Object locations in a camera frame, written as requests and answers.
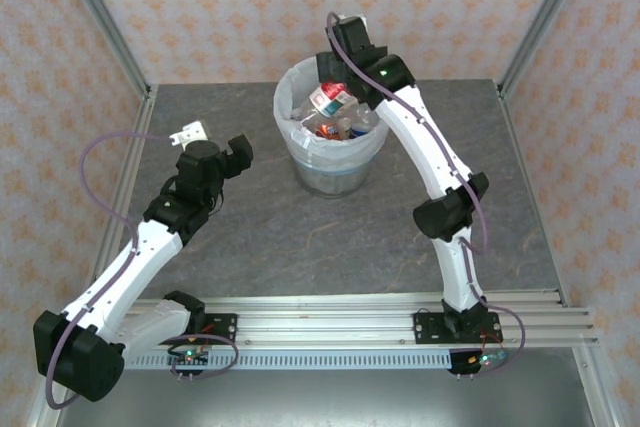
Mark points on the aluminium table side rail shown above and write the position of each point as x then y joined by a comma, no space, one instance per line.
517,147
132,157

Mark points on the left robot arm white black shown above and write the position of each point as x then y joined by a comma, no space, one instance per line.
125,267

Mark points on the clear plastic bin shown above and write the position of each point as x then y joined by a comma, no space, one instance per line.
330,182

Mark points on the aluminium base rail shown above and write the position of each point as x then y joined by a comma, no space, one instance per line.
325,322

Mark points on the aluminium lower frame bar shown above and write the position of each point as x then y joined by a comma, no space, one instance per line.
600,397
37,414

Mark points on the white lined trash bin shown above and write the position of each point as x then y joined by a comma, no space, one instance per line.
287,112

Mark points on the aluminium frame post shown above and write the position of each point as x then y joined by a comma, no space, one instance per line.
105,22
545,22

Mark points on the black controller board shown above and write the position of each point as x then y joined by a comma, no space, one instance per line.
189,359
475,362

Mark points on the clear bottle blue label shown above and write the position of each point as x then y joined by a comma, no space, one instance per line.
359,130

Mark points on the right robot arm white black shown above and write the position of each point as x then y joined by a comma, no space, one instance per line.
425,147

